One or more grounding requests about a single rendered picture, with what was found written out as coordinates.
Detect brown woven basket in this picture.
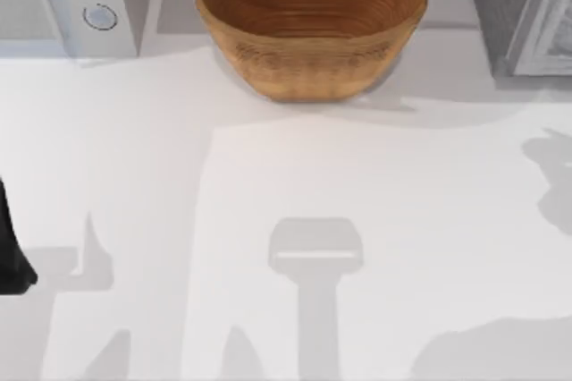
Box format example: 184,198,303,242
195,0,429,104

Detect plain round microwave knob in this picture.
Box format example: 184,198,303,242
82,2,119,31

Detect grey cabinet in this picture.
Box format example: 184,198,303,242
462,0,572,80

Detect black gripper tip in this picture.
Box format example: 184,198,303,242
0,179,38,297

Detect pale microwave oven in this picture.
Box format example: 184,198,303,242
0,0,161,61

